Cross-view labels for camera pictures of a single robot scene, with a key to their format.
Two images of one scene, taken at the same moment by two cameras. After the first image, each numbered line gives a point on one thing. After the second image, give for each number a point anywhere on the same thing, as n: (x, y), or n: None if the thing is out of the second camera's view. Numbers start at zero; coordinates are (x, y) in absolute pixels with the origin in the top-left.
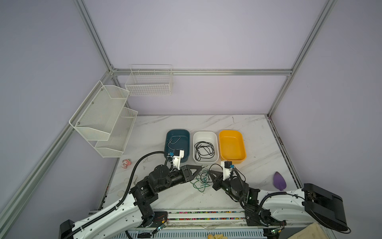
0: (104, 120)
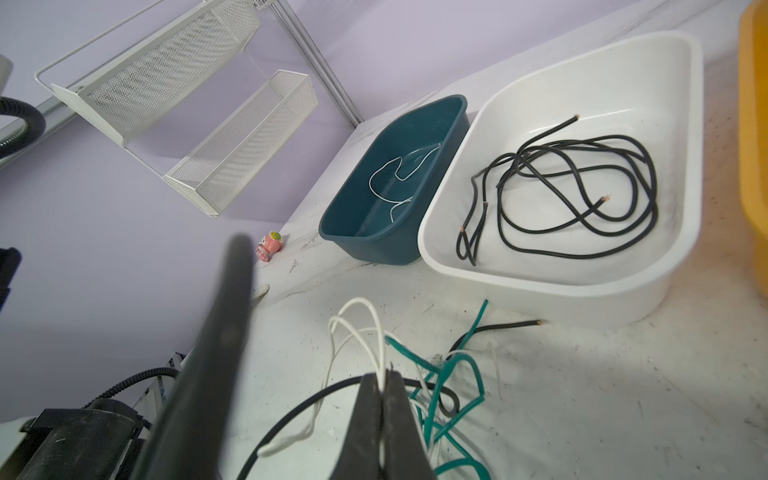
0: (132, 76)
